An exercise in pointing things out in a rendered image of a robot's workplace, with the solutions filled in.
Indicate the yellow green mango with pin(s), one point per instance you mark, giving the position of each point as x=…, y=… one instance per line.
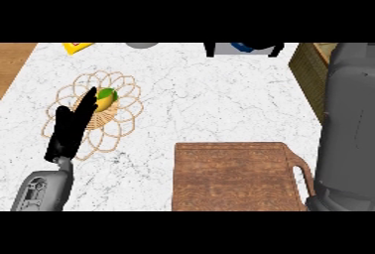
x=105, y=98

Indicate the grey round object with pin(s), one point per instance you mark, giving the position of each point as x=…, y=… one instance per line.
x=142, y=45

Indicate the yellow box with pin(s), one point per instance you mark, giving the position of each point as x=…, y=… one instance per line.
x=76, y=47

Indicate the brown wooden cutting board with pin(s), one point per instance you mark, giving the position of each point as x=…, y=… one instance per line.
x=236, y=177

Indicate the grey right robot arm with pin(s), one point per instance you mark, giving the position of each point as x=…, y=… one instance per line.
x=347, y=132

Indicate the olive wicker basket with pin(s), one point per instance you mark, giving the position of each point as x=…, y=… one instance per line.
x=312, y=74

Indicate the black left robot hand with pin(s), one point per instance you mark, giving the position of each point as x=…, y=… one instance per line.
x=70, y=127

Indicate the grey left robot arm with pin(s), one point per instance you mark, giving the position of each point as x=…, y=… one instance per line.
x=45, y=188

